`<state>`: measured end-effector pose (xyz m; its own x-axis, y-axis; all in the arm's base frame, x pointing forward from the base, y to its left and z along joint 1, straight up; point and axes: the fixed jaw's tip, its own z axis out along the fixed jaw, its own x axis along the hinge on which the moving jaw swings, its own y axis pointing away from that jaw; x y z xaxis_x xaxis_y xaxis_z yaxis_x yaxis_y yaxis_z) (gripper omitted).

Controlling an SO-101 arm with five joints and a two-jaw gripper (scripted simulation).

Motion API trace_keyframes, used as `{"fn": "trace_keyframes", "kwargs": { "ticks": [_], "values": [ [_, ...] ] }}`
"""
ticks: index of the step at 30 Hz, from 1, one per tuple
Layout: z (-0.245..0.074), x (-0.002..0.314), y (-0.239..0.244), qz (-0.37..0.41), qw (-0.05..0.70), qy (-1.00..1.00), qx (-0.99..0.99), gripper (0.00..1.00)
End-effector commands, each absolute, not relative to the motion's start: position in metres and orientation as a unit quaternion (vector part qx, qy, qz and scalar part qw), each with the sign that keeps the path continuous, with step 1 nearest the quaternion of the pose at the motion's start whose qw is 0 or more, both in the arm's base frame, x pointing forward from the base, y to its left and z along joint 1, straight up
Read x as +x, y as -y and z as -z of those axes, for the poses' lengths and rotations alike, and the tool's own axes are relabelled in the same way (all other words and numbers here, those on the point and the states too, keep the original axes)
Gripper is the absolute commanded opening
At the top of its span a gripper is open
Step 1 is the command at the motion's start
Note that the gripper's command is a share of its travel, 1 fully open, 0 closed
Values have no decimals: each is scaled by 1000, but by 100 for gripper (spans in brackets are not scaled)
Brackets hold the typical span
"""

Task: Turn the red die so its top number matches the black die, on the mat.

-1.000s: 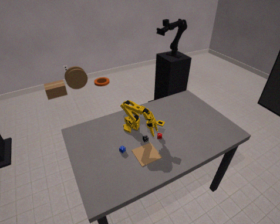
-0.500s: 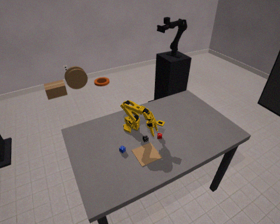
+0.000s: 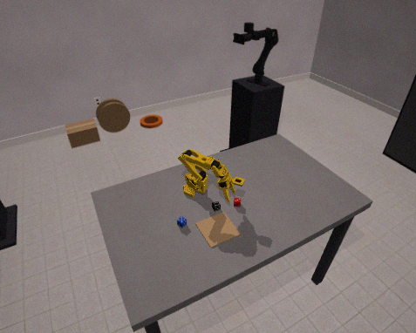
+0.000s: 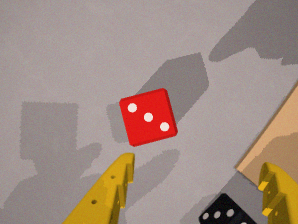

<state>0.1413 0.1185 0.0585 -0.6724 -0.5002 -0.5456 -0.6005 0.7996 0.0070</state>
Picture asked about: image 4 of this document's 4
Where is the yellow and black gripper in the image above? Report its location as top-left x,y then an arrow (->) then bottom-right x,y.
62,153 -> 298,224

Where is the red die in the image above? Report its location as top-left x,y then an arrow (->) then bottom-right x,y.
119,88 -> 178,147

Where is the black die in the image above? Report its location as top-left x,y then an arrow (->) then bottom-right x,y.
199,193 -> 257,224

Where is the tan flat mat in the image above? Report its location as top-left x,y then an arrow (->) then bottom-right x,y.
235,81 -> 298,187

